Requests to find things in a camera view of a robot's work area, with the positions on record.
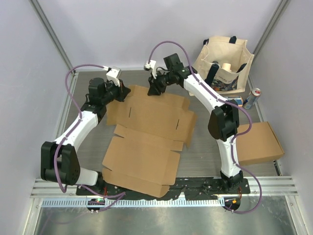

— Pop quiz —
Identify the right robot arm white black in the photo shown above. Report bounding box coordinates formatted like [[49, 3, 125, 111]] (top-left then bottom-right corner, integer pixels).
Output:
[[144, 53, 243, 193]]

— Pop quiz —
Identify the spare cardboard sheet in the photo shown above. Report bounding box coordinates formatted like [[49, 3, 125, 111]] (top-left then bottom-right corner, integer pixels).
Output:
[[102, 85, 197, 198]]

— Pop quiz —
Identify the silver blue energy drink can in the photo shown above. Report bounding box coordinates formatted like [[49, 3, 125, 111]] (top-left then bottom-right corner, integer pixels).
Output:
[[243, 88, 262, 109]]

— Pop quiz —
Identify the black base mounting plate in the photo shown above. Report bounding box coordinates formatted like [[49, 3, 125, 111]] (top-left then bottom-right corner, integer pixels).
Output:
[[89, 177, 250, 201]]

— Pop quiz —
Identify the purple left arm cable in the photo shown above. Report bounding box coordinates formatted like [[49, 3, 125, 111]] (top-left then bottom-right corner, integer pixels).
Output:
[[53, 64, 127, 211]]

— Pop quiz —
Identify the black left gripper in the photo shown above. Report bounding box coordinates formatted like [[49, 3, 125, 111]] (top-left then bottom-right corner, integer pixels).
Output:
[[101, 79, 131, 105]]

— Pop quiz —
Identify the orange blue small box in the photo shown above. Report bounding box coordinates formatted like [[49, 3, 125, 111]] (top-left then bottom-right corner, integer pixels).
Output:
[[225, 95, 243, 107]]

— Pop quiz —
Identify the beige paper roll in bag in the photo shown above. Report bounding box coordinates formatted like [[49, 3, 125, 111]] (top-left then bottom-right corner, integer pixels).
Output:
[[222, 63, 232, 72]]

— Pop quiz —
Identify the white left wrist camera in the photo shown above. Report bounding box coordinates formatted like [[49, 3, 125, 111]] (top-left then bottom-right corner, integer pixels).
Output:
[[103, 66, 121, 87]]

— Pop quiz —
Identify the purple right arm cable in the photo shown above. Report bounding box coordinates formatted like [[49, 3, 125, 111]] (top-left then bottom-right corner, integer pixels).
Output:
[[146, 41, 264, 213]]

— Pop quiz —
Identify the beige canvas tote bag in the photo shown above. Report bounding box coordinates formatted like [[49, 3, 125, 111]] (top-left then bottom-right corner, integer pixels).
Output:
[[193, 36, 254, 94]]

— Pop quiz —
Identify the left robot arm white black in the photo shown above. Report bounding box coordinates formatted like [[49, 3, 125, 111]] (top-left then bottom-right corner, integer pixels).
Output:
[[41, 77, 131, 195]]

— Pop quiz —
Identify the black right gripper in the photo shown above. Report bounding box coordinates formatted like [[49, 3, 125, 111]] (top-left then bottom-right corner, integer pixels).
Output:
[[147, 70, 173, 96]]

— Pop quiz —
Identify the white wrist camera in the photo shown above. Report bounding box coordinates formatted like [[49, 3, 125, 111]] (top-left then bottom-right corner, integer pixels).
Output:
[[103, 66, 121, 87], [144, 60, 157, 79]]

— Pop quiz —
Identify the slotted aluminium cable duct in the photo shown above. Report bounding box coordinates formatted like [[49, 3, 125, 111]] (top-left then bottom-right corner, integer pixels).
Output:
[[42, 197, 224, 208]]

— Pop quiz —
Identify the brown cardboard box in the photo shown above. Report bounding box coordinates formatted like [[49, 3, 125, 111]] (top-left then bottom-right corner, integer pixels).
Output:
[[236, 121, 285, 165]]

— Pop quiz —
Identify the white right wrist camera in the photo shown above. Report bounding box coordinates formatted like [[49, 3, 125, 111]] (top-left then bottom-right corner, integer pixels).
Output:
[[144, 60, 157, 79]]

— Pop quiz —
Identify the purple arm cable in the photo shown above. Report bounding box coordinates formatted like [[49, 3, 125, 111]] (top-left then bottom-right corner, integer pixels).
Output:
[[53, 64, 127, 211], [146, 41, 264, 213]]

